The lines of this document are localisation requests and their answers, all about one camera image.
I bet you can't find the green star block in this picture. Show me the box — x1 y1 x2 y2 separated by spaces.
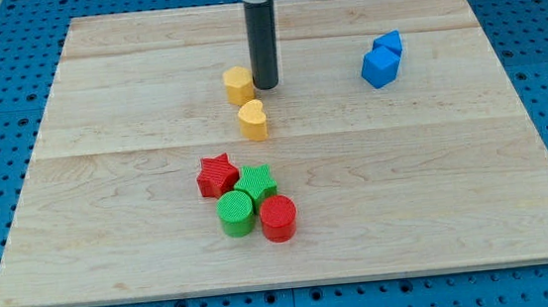
234 164 278 214

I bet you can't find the yellow heart block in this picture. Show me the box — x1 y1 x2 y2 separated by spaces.
238 99 269 142

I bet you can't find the red cylinder block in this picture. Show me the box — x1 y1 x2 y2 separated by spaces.
260 194 297 243

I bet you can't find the red star block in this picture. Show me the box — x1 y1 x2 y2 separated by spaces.
196 153 240 198

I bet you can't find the green cylinder block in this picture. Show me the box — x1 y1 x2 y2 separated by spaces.
216 190 255 238

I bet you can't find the yellow hexagon block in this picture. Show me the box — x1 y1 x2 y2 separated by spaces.
222 66 255 106

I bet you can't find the light wooden board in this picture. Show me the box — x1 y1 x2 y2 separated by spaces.
0 0 548 307

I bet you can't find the blue cube block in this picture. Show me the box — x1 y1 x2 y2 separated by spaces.
361 47 401 89

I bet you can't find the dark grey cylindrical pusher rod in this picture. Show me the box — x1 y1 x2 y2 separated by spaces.
243 0 279 90

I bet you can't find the blue pentagon block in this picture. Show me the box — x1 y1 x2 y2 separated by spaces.
372 30 403 57

